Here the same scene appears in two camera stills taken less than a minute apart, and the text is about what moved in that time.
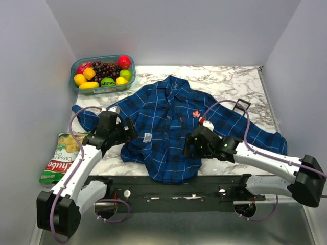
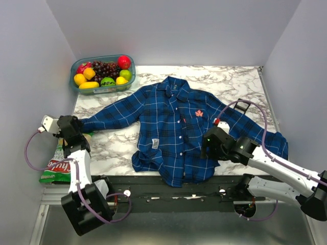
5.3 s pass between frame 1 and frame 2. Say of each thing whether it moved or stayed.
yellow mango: stayed
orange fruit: stayed
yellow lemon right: stayed
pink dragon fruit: stayed
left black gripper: moved
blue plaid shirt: moved
